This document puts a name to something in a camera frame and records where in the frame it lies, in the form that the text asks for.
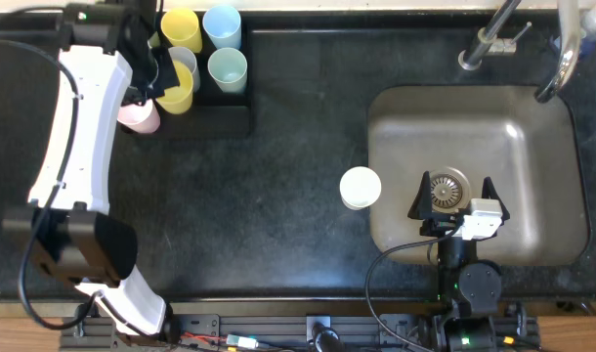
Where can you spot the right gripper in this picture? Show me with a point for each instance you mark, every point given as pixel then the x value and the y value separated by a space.
pixel 437 229

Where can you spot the white cup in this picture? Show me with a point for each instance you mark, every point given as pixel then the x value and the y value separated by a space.
pixel 360 187

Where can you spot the yellow cup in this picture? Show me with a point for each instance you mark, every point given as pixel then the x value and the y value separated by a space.
pixel 181 27
pixel 178 100

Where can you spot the pink cup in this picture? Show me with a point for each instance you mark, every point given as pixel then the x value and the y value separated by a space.
pixel 140 117

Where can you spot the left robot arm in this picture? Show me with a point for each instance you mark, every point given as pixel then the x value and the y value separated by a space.
pixel 88 122

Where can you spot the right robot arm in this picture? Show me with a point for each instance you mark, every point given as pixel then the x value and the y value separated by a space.
pixel 479 286

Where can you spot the steel sink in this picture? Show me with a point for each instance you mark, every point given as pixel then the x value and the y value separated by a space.
pixel 523 171

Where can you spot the steel tap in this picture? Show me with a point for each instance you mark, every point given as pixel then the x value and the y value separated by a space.
pixel 474 51

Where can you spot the black tray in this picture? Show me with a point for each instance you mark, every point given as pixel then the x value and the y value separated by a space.
pixel 205 117

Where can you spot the blue cup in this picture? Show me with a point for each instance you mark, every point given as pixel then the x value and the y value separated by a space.
pixel 222 24

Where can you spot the grey cup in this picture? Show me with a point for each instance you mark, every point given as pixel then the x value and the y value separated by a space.
pixel 189 61

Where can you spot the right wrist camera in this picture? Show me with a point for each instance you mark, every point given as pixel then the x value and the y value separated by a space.
pixel 483 217

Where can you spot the mounting rail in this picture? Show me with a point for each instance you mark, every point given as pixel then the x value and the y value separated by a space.
pixel 268 325

